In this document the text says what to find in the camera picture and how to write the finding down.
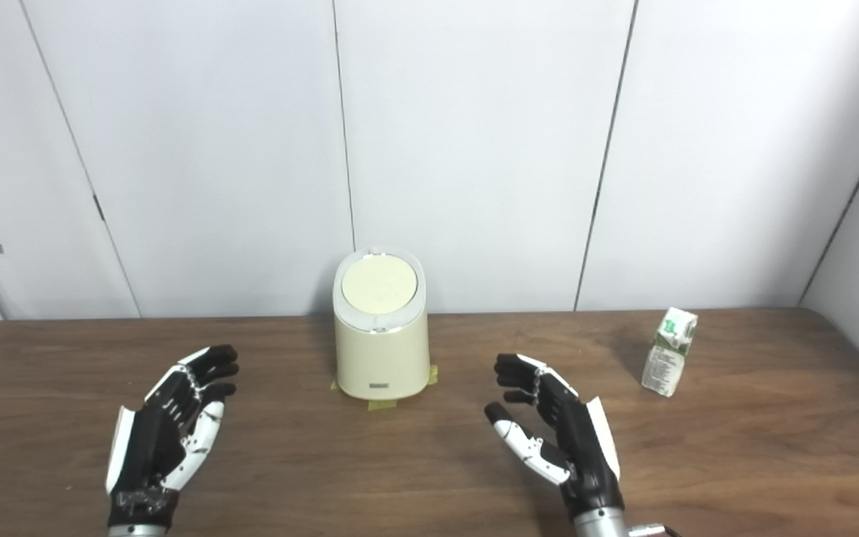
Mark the cream-colored trash bin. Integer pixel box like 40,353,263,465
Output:
332,247,431,401

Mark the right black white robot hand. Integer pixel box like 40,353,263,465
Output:
484,353,626,519

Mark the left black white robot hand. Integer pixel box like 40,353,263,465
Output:
105,345,240,532

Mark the white green milk carton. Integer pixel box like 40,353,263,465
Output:
641,307,699,398

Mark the cream round bin lid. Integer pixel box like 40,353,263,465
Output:
341,254,419,315

